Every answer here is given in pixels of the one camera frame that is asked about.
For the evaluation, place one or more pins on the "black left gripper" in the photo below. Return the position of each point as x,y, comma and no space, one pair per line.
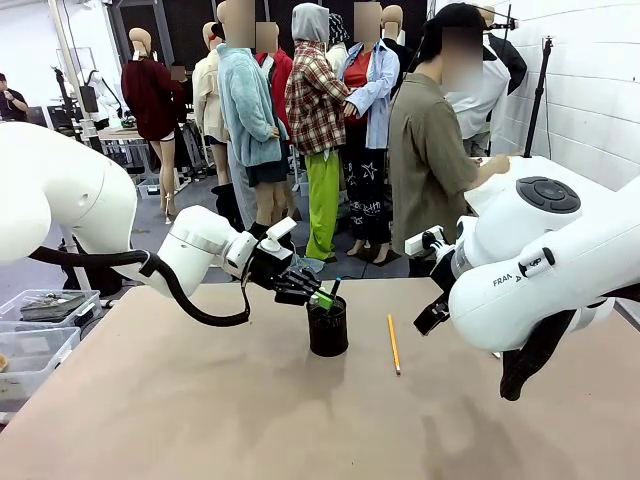
267,267

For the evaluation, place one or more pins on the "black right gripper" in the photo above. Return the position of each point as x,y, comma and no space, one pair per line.
442,272

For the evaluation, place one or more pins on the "yellow pencil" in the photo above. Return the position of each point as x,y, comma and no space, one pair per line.
394,345

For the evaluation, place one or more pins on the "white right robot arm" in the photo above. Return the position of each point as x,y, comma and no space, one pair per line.
525,280

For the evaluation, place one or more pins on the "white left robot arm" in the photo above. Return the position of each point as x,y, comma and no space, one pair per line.
60,190

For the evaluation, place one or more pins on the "person's right forearm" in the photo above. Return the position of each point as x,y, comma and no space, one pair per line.
475,181

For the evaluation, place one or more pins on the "black mesh pen holder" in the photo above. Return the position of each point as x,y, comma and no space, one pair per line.
327,335

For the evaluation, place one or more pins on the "person's right hand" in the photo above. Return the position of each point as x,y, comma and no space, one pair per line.
495,165

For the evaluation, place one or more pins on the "blue cloth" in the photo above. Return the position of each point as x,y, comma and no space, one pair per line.
307,264

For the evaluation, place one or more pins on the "person in olive shirt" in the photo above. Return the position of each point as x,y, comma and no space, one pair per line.
425,150

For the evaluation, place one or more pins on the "grey floor crate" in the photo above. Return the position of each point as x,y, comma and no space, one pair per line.
149,189

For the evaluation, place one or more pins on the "mannequin in light-blue fleece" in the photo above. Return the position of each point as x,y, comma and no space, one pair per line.
245,110

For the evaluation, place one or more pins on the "mannequin in plaid shirt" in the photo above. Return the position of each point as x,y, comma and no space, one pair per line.
315,100

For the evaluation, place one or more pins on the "mannequin in blue shirt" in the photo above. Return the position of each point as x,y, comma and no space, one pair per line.
375,95

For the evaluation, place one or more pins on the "mannequin in white shirt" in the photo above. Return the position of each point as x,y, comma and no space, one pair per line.
475,110

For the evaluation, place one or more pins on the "black backpack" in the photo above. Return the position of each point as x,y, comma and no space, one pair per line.
95,280

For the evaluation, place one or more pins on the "mannequin in cream jacket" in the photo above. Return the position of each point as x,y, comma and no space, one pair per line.
205,100

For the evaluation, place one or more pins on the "mannequin in red jacket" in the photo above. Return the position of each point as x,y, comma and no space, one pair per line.
281,75

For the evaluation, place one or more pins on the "clear plastic bin with tray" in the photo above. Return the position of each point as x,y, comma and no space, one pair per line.
87,300

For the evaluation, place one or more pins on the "white table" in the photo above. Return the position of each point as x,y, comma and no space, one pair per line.
600,172

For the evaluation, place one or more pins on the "background work table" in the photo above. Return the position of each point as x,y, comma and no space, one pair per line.
120,133

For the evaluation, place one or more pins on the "mannequin in dark red sweater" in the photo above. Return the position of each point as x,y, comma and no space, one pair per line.
150,100

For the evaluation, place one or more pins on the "black tripod stand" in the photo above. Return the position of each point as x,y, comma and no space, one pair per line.
540,90

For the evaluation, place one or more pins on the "mannequin in black jacket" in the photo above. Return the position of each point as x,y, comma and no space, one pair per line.
400,55

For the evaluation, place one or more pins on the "dark tray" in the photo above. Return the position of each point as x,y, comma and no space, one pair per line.
50,307

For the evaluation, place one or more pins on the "mannequin in patterned black hood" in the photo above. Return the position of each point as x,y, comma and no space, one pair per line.
337,30

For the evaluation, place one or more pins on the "mannequin in black coat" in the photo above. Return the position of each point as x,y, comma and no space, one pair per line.
512,60

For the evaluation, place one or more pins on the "background person in black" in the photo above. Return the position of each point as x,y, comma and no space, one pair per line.
12,100

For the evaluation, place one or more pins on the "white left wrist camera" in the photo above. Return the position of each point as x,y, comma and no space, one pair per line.
280,230

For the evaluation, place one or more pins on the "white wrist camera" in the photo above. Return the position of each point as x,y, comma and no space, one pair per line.
280,230
422,241

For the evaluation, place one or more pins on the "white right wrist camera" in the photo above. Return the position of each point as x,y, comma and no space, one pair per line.
422,241

